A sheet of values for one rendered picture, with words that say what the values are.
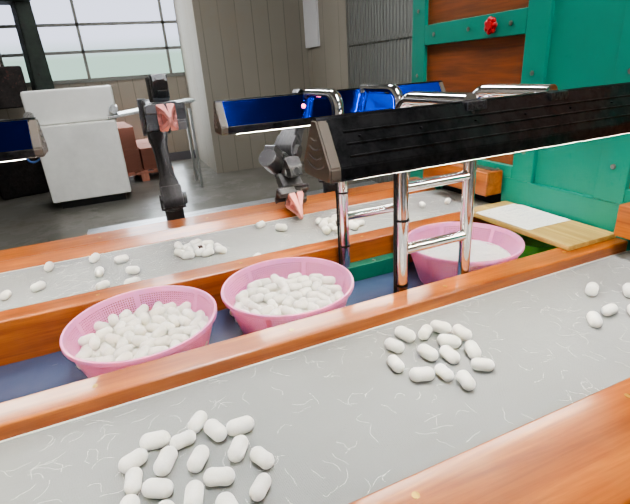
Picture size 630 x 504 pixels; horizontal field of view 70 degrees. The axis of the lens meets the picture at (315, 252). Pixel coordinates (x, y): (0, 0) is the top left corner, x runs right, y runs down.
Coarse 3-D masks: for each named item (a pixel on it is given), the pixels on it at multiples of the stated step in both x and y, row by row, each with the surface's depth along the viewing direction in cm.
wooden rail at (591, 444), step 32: (544, 416) 54; (576, 416) 53; (608, 416) 53; (480, 448) 50; (512, 448) 50; (544, 448) 49; (576, 448) 49; (608, 448) 49; (416, 480) 47; (448, 480) 46; (480, 480) 46; (512, 480) 46; (544, 480) 46; (576, 480) 46; (608, 480) 45
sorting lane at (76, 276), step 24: (432, 192) 157; (312, 216) 140; (384, 216) 136; (432, 216) 133; (216, 240) 126; (240, 240) 124; (264, 240) 123; (288, 240) 122; (312, 240) 121; (72, 264) 116; (96, 264) 115; (120, 264) 114; (144, 264) 113; (168, 264) 112; (192, 264) 111; (0, 288) 105; (24, 288) 104; (48, 288) 103; (72, 288) 102
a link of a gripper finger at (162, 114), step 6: (156, 108) 115; (162, 108) 114; (162, 114) 115; (168, 114) 112; (162, 120) 117; (168, 120) 112; (180, 120) 120; (162, 126) 116; (168, 126) 114; (180, 126) 119; (186, 126) 120
